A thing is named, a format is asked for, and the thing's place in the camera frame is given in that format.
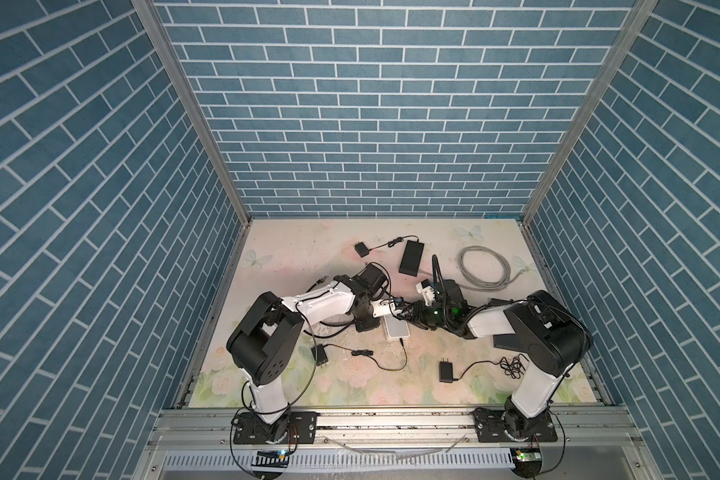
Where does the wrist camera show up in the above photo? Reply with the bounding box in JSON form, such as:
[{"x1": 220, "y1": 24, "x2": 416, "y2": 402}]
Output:
[
  {"x1": 354, "y1": 264, "x2": 404, "y2": 319},
  {"x1": 415, "y1": 279, "x2": 440, "y2": 306}
]

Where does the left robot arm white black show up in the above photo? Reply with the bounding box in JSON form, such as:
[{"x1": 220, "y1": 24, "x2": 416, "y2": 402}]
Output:
[{"x1": 226, "y1": 277, "x2": 384, "y2": 442}]

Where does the white small router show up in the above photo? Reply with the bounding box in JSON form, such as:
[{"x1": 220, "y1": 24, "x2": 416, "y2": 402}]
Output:
[{"x1": 383, "y1": 315, "x2": 410, "y2": 342}]

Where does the black ribbed box device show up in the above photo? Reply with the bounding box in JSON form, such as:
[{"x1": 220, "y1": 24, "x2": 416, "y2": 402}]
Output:
[{"x1": 398, "y1": 240, "x2": 424, "y2": 277}]

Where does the black power adapter with plug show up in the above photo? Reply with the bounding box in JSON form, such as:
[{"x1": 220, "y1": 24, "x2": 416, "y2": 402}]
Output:
[{"x1": 437, "y1": 353, "x2": 529, "y2": 385}]

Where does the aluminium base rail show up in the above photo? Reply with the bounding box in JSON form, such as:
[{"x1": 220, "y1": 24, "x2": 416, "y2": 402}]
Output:
[{"x1": 135, "y1": 404, "x2": 659, "y2": 479}]

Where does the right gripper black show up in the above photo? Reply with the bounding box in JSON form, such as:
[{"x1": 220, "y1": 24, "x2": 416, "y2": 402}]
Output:
[{"x1": 398, "y1": 300, "x2": 452, "y2": 332}]

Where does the grey ethernet cable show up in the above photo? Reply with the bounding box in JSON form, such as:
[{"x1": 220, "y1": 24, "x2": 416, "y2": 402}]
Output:
[{"x1": 419, "y1": 245, "x2": 526, "y2": 293}]

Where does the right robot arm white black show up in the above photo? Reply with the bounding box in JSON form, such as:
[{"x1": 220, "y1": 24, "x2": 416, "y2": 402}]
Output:
[{"x1": 392, "y1": 280, "x2": 592, "y2": 441}]

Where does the dark grey network switch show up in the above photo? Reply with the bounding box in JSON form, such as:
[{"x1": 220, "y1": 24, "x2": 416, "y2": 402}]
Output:
[{"x1": 486, "y1": 298, "x2": 514, "y2": 311}]

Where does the small black adapter cable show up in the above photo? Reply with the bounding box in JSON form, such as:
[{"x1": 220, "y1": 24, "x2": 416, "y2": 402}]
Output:
[{"x1": 353, "y1": 235, "x2": 421, "y2": 259}]

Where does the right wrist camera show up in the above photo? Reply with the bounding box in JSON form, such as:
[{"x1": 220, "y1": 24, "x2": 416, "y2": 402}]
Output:
[{"x1": 415, "y1": 279, "x2": 440, "y2": 306}]

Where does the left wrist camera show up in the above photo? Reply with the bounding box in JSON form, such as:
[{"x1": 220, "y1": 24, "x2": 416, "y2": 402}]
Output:
[{"x1": 354, "y1": 264, "x2": 404, "y2": 319}]

